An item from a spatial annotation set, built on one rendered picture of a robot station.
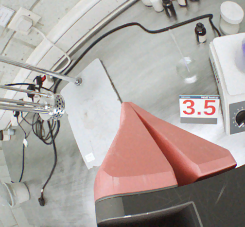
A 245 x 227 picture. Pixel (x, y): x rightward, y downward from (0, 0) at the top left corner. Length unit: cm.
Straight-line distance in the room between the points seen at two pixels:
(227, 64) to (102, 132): 36
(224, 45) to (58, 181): 67
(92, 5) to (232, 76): 43
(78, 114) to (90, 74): 13
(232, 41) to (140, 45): 26
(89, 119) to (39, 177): 43
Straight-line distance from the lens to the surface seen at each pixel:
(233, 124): 35
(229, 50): 33
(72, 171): 58
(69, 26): 54
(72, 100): 54
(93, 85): 49
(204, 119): 38
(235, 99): 33
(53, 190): 72
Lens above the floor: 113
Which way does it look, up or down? 61 degrees down
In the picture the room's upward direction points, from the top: 77 degrees counter-clockwise
